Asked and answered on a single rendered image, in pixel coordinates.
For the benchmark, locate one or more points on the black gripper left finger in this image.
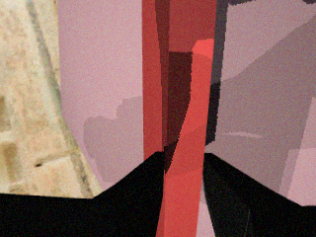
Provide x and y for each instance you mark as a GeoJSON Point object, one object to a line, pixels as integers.
{"type": "Point", "coordinates": [129, 208]}

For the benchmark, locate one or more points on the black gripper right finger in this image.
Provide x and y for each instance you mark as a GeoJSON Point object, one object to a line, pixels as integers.
{"type": "Point", "coordinates": [239, 206]}

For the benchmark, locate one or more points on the red lid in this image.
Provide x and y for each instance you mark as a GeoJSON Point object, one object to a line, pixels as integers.
{"type": "Point", "coordinates": [177, 44]}

